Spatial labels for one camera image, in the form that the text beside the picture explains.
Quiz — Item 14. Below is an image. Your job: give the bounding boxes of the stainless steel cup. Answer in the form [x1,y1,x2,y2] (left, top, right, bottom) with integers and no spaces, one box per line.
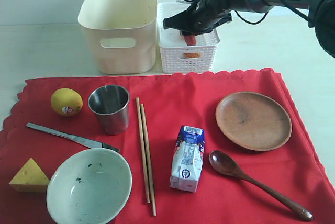
[88,84,130,135]

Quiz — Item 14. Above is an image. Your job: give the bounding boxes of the pale green ceramic bowl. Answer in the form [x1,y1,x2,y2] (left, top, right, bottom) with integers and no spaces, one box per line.
[46,148,132,223]

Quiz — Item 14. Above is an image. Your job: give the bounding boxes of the yellow cheese wedge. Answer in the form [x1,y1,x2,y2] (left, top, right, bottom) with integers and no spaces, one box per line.
[8,158,50,193]

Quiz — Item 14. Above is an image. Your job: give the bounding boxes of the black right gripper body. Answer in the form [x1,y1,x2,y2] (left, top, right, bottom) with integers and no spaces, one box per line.
[187,0,231,32]

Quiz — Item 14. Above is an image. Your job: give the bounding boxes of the white perforated plastic basket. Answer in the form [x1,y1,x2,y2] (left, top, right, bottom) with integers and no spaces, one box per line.
[157,2,220,73]

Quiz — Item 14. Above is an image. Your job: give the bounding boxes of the dark wooden spoon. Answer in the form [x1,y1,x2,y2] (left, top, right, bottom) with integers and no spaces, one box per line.
[208,150,314,221]

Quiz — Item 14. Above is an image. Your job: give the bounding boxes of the round brown wooden plate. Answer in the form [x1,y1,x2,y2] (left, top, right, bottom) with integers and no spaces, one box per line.
[215,92,293,151]

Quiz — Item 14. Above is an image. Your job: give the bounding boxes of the orange fried nugget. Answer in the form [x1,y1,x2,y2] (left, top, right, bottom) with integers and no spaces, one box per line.
[183,52,200,58]

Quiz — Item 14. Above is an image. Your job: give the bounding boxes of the metal table knife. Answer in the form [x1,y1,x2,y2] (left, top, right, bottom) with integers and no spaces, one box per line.
[26,122,120,153]

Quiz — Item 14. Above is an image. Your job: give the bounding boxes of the red sausage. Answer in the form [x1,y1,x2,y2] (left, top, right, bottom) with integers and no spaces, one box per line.
[183,35,196,46]

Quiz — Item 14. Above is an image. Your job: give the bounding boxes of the small milk carton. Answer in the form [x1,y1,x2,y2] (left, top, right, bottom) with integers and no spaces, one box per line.
[170,125,205,193]

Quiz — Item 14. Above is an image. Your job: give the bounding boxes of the cream plastic tub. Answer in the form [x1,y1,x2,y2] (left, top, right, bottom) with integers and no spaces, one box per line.
[77,0,157,74]

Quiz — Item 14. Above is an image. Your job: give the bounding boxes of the left wooden chopstick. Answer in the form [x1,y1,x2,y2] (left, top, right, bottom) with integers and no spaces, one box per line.
[136,97,150,204]

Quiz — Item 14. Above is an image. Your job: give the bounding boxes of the yellow lemon with sticker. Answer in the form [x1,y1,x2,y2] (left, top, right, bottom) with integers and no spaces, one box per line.
[50,88,83,117]

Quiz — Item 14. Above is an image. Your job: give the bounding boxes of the red scalloped table cloth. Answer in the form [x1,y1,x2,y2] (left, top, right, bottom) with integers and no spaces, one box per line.
[1,69,334,223]

